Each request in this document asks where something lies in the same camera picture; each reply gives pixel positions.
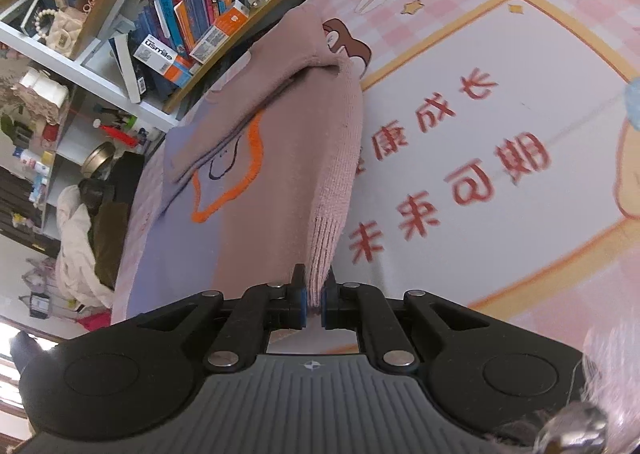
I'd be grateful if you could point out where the red plastic tool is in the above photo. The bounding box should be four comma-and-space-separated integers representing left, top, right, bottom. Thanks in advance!
92, 118, 139, 145

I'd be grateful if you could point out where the pink fluffy sleeve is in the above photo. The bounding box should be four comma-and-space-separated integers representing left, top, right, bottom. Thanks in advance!
582, 321, 640, 454

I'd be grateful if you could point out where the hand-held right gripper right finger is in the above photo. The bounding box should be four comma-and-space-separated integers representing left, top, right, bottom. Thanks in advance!
321, 268, 494, 375

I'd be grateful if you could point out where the brass bowl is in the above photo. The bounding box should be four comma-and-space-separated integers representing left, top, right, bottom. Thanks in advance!
80, 141, 117, 175

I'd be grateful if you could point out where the pearl bracelet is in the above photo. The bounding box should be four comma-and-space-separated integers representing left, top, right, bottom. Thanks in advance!
33, 8, 64, 37

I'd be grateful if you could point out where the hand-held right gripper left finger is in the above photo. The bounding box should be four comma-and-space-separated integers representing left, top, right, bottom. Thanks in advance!
131, 263, 307, 375

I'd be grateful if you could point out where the white blue orange carton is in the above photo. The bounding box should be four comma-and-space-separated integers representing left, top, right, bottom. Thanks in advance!
132, 33, 196, 87

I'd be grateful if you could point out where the white shelf unit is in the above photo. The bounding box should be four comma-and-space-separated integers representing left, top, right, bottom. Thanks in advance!
0, 22, 181, 239

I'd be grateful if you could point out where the orange and white box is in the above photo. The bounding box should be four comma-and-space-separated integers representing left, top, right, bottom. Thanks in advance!
189, 0, 250, 66

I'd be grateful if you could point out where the white cloth pile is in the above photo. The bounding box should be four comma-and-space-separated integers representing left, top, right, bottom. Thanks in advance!
54, 184, 117, 309

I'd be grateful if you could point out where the dark olive cloth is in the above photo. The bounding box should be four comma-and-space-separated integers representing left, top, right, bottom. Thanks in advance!
92, 201, 132, 285

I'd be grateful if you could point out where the pink knitted sweater orange star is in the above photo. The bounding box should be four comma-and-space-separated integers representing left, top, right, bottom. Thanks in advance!
111, 4, 365, 325

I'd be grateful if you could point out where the pink checkered printed blanket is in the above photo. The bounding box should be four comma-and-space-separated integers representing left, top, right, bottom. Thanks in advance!
111, 0, 640, 360

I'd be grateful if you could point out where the white plastic bottle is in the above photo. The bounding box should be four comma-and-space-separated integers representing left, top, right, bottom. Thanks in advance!
18, 67, 69, 107

